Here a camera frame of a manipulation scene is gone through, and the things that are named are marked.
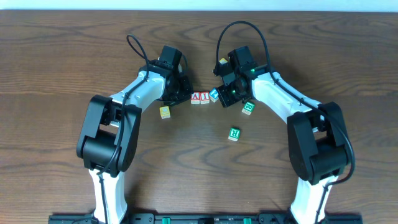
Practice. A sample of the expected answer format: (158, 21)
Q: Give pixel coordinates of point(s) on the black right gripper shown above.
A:
(225, 96)

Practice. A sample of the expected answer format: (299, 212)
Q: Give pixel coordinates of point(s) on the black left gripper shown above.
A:
(184, 90)

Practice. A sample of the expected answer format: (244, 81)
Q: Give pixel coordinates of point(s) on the red letter A block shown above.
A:
(195, 98)

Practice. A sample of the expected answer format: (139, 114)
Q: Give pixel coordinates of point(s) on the blue number 2 block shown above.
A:
(213, 94)

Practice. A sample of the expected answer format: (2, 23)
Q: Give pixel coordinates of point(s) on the red letter I block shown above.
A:
(204, 97)

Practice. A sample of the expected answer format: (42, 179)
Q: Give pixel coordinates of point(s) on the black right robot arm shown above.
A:
(319, 146)

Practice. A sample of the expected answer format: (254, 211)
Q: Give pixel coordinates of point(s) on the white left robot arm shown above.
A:
(108, 138)

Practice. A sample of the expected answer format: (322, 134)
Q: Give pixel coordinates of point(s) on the green R block far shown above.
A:
(248, 108)

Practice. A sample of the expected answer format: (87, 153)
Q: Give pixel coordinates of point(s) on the green r block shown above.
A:
(234, 134)
(248, 108)

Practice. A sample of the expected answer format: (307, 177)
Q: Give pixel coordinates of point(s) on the yellow C block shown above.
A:
(164, 112)

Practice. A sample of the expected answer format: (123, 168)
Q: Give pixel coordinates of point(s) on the yellow letter block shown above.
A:
(223, 61)

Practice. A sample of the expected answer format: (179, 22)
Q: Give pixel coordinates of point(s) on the green R block near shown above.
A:
(234, 134)

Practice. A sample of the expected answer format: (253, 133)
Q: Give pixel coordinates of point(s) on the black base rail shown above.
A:
(149, 218)

